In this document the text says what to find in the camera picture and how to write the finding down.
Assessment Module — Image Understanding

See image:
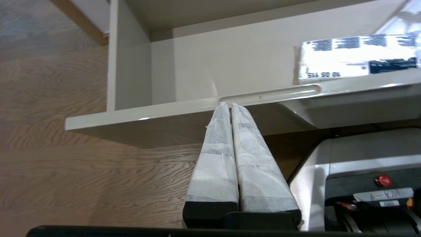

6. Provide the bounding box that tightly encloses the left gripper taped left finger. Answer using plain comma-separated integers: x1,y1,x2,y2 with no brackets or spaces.
183,102,239,220

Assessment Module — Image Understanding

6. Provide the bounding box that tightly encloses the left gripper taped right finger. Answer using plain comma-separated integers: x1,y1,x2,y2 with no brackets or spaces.
231,102,302,220

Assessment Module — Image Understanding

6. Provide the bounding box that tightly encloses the white tissue pack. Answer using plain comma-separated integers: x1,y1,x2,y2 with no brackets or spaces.
294,31,421,85

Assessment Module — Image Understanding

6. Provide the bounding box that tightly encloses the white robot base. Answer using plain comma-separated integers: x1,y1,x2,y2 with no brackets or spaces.
289,128,421,232

